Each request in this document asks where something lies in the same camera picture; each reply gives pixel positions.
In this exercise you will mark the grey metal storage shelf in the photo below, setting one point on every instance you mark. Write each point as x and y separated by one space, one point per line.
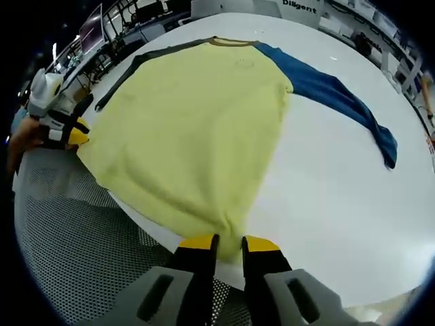
380 20

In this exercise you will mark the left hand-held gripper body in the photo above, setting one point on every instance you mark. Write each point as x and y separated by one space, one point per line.
44 91

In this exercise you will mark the black bag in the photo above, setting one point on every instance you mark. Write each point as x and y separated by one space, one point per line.
363 44

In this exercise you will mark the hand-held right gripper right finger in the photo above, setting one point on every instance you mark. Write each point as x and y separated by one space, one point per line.
261 258

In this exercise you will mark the yellow garment blue grey sleeves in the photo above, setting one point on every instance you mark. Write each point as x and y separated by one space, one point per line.
190 136

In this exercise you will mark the large display screen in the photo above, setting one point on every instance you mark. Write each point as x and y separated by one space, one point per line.
91 30

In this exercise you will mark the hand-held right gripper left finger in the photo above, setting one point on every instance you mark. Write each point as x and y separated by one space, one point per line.
197 258

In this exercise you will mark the person's left hand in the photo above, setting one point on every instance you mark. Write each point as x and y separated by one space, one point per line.
29 134

